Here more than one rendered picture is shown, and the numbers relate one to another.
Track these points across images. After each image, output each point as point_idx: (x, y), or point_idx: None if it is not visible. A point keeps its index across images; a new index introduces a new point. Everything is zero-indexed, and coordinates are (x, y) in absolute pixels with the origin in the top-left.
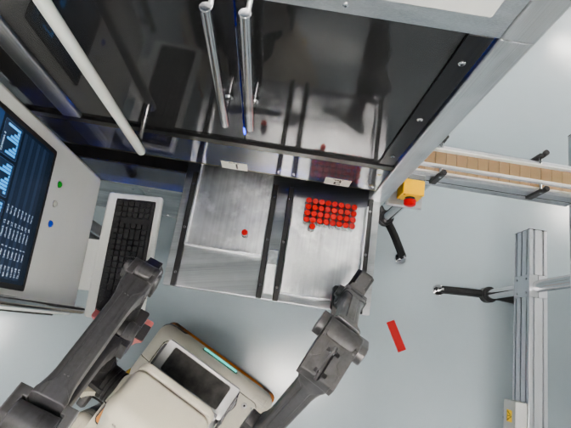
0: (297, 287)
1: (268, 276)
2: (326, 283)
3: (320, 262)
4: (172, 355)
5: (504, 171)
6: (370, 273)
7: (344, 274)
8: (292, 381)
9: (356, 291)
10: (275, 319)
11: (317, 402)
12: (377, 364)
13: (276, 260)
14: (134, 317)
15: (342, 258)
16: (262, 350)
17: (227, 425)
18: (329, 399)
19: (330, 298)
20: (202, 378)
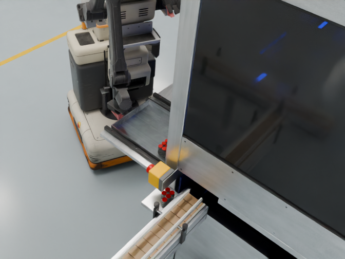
0: (145, 112)
1: (162, 104)
2: (136, 124)
3: (150, 128)
4: (153, 37)
5: None
6: (122, 147)
7: (133, 134)
8: (90, 189)
9: (121, 77)
10: (135, 202)
11: (66, 195)
12: (53, 244)
13: (168, 108)
14: (177, 2)
15: (144, 139)
16: (122, 184)
17: (99, 125)
18: (61, 202)
19: (126, 121)
20: (133, 40)
